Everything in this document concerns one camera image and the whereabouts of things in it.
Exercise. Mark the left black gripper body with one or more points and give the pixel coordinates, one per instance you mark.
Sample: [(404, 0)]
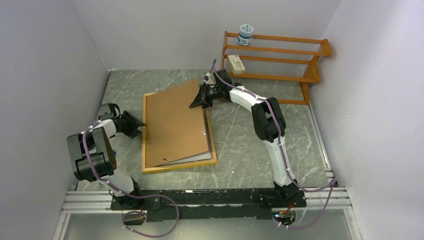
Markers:
[(128, 126)]

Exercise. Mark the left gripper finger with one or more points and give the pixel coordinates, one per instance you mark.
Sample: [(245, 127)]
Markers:
[(133, 121), (134, 133)]

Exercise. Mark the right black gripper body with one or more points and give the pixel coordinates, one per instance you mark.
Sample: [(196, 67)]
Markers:
[(213, 94)]

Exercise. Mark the brown cardboard backing board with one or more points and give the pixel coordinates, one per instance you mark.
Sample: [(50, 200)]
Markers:
[(174, 131)]

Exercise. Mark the yellow wooden photo frame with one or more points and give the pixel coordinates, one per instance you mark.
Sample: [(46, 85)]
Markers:
[(192, 164)]

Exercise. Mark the building photo print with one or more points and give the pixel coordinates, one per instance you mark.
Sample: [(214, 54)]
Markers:
[(206, 155)]

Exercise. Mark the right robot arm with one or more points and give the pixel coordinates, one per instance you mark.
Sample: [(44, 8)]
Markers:
[(268, 123)]

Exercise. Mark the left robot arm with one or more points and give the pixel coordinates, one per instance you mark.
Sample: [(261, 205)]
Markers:
[(92, 156)]

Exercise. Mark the small white green box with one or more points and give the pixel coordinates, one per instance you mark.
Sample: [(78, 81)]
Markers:
[(236, 65)]

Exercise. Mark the blue white jar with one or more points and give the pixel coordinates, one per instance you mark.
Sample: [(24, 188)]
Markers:
[(245, 35)]

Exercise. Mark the orange wooden shelf rack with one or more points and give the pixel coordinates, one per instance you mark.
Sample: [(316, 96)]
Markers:
[(279, 58)]

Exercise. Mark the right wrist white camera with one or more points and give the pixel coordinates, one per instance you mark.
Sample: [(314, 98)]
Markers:
[(207, 79)]

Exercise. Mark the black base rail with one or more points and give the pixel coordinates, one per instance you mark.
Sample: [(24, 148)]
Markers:
[(259, 203)]

